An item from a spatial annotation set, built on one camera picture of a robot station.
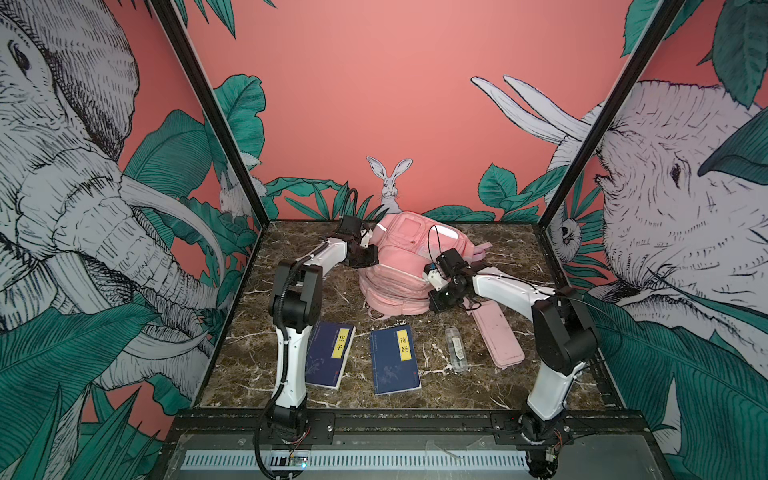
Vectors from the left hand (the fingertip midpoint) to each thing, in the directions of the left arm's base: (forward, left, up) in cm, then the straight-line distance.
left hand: (381, 255), depth 102 cm
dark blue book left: (-31, +16, -5) cm, 35 cm away
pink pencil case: (-27, -35, -4) cm, 45 cm away
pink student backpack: (-10, -3, -2) cm, 11 cm away
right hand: (-19, -14, -1) cm, 24 cm away
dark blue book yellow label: (-35, -3, -5) cm, 36 cm away
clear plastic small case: (-33, -21, -5) cm, 39 cm away
